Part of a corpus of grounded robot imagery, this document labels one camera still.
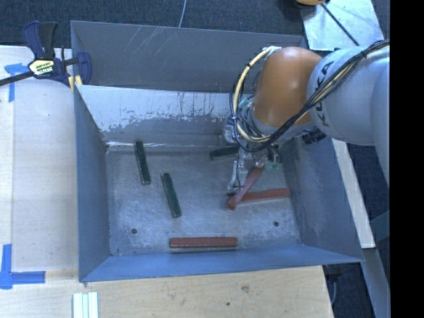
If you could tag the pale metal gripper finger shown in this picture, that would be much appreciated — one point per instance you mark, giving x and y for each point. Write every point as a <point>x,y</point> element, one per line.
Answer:
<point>242,179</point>
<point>233,178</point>

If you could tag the red-brown flat block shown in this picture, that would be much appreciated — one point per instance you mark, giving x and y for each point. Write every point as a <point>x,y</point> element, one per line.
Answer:
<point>249,185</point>
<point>202,242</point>
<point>268,194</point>

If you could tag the dark green flat block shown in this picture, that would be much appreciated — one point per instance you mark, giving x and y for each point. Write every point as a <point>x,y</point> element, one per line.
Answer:
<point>221,153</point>
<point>142,162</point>
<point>171,195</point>

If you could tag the grey metal bin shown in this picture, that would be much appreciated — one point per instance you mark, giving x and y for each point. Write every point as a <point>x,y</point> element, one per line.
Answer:
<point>198,190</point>

